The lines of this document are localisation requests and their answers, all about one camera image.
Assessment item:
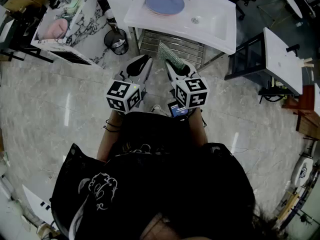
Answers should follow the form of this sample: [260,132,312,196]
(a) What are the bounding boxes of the large blue plate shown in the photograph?
[145,0,186,16]

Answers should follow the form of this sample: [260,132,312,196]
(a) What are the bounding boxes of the marble sink cabinet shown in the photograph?
[30,0,119,70]

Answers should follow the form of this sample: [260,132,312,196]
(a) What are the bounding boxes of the brown wooden cabinet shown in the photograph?
[281,83,320,140]

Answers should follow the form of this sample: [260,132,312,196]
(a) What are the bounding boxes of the small screen device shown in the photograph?
[167,100,189,119]

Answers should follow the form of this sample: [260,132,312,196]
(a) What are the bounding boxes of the black faucet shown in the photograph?
[285,43,301,58]

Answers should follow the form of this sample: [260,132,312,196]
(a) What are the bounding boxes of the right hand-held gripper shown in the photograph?
[164,59,209,110]

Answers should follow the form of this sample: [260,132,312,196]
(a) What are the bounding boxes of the pink wash basin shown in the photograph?
[43,18,70,40]

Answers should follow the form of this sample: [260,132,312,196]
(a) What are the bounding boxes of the black wrist bands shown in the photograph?
[103,118,123,133]

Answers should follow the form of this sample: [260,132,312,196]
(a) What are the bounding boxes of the white sink basin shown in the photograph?
[123,0,237,56]

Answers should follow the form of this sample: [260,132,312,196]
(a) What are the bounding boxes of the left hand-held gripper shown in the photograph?
[105,54,154,115]

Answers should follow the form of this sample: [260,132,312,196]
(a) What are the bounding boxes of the person's left forearm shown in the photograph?
[96,110,125,163]

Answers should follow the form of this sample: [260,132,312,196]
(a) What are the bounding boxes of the person's black printed shirt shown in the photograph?
[49,111,256,240]

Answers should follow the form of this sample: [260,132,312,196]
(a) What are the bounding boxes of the black mesh wastebasket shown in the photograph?
[103,28,130,56]

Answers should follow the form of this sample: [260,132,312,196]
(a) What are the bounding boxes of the round white table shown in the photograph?
[278,0,304,19]

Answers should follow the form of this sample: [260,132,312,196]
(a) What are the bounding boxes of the metal rack under sink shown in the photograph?
[134,27,209,70]

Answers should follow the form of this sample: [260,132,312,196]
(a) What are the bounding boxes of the black-framed white-top stand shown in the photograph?
[224,26,304,97]

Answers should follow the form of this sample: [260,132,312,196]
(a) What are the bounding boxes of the person's right forearm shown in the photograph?
[187,106,209,149]

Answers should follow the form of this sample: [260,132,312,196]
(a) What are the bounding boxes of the green scrubbing sponge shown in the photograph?
[157,41,186,70]

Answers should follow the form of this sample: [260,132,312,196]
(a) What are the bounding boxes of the person's white shoe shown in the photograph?
[150,104,171,118]

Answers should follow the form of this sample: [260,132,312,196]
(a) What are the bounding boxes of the white panel with holes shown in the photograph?
[21,183,55,225]

